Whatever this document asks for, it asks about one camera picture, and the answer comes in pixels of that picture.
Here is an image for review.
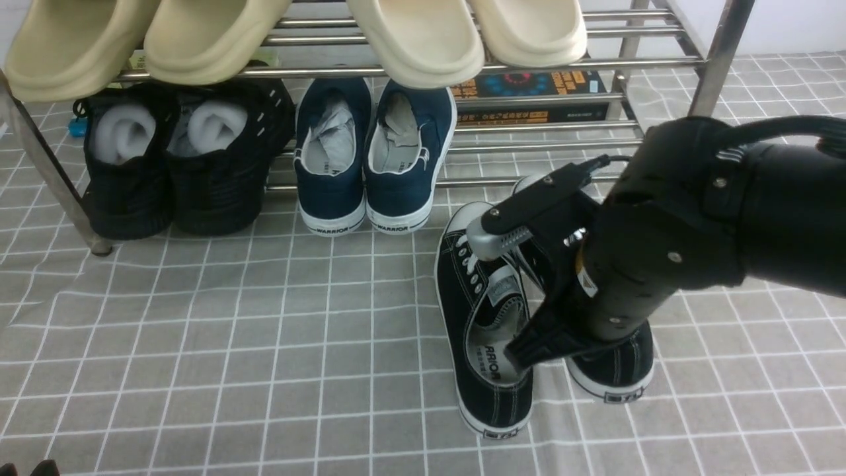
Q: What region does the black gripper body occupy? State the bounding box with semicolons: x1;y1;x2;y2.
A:
481;155;652;372

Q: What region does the black canvas sneaker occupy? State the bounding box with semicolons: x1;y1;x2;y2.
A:
512;175;656;403
433;202;533;440

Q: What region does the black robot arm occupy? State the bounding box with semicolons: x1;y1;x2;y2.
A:
468;116;845;370

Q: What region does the dark book on rack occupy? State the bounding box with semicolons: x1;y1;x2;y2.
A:
451;71;616;126

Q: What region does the metal shoe rack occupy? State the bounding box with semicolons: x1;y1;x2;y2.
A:
2;1;753;256

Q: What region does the blue object behind rack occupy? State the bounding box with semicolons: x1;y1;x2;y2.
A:
67;114;88;138

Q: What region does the navy canvas sneaker right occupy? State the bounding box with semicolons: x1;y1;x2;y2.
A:
364;79;457;235

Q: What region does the navy canvas sneaker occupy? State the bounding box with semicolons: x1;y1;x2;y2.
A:
364;79;457;235
293;77;373;237

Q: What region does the cream slipper far right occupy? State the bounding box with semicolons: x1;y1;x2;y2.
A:
469;1;588;67

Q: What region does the cream slipper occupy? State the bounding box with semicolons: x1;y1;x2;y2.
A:
469;1;588;67
346;1;484;89

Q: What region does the navy canvas sneaker left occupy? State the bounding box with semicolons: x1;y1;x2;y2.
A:
293;77;373;237

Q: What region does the grey checked floor cloth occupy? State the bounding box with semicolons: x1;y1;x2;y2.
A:
0;53;846;476

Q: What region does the black mesh shoe right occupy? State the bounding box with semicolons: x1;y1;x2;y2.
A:
164;78;294;236

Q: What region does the black mesh shoe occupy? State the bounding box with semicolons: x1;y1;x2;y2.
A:
164;78;294;236
73;83;178;241

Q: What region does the beige slipper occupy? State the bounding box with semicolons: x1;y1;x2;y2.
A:
144;1;291;85
3;1;160;102

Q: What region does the black mesh shoe left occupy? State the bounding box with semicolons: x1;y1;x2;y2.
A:
73;83;178;241

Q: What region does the beige slipper far left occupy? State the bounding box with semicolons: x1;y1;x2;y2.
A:
3;1;160;102

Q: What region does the black object bottom left corner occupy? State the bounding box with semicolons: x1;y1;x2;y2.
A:
0;459;61;476

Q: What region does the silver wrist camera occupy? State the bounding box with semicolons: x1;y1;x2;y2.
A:
465;218;532;261

